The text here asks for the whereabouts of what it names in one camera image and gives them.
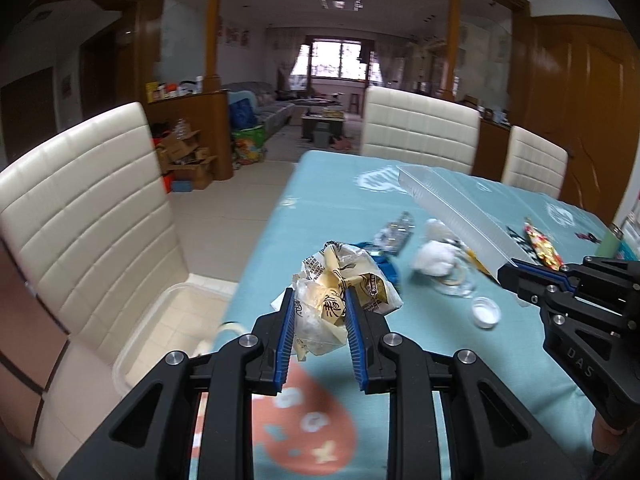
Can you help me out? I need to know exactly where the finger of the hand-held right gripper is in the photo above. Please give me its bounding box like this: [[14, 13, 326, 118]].
[[497, 258, 583, 311], [580, 255, 640, 281]]

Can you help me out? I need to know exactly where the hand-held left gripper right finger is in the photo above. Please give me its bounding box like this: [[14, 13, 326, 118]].
[[344, 287, 586, 480]]

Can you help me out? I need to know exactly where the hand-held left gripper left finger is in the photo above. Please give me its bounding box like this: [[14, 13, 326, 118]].
[[57, 287, 298, 480]]

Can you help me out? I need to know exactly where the orange peel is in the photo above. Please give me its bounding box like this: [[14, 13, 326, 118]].
[[462, 247, 496, 278]]

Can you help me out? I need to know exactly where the clear plastic bin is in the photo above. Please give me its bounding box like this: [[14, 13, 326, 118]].
[[112, 281, 241, 396]]

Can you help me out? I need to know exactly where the person's right hand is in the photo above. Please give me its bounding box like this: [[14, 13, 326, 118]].
[[591, 410, 633, 466]]

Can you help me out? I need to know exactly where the red yellow snack wrapper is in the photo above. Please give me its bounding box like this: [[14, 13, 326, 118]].
[[522, 217, 566, 272]]

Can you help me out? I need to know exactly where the pale green bottle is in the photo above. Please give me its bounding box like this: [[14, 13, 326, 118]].
[[599, 224, 626, 261]]

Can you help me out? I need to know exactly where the white bottle cap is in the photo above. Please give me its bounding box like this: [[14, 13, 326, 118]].
[[471, 297, 502, 330]]

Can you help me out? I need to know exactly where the blue snack wrapper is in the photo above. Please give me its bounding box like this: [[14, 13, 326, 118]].
[[350, 242, 401, 286]]

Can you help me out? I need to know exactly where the clear round plastic lid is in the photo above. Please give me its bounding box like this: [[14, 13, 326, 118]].
[[430, 259, 478, 300]]

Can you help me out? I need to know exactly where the white quilted chair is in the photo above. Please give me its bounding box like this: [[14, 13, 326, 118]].
[[501, 125, 569, 201], [360, 85, 482, 177], [0, 101, 241, 466]]

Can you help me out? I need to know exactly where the white crumpled tissue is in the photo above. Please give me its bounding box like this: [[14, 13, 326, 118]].
[[410, 240, 463, 278], [425, 218, 454, 242]]

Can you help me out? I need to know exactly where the silver foil wrapper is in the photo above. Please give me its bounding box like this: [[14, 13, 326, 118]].
[[374, 211, 417, 256]]

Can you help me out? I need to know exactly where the wooden sideboard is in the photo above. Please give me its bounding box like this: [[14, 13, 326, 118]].
[[472, 110, 513, 182]]

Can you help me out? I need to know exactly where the blue printed tablecloth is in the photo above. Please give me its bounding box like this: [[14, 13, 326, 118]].
[[190, 150, 640, 480]]

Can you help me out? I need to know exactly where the wooden door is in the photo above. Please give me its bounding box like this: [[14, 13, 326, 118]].
[[530, 25, 640, 223]]

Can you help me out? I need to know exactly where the colourful green bag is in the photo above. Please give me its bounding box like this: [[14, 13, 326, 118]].
[[231, 125, 268, 166]]

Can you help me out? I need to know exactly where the pile of cardboard boxes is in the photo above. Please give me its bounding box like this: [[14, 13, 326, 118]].
[[154, 119, 219, 192]]

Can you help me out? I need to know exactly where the wooden partition counter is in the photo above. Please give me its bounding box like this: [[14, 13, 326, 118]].
[[145, 89, 234, 182]]

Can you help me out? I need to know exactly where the coffee table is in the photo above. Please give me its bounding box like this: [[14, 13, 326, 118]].
[[300, 107, 347, 142]]

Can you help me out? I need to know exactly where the blue patterned cushion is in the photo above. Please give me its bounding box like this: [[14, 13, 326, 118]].
[[231, 97, 259, 131]]

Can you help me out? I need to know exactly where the grey sofa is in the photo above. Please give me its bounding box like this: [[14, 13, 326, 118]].
[[222, 81, 297, 142]]

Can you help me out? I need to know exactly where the wooden column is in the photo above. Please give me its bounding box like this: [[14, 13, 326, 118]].
[[202, 0, 229, 93], [444, 0, 469, 103]]

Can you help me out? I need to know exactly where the row of bottles and jars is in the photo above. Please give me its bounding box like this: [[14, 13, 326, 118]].
[[146, 76, 204, 102]]

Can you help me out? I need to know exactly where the window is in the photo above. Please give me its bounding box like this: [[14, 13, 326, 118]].
[[292, 37, 381, 83]]

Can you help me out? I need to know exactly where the red wall decoration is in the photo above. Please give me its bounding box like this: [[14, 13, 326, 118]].
[[222, 24, 251, 49]]

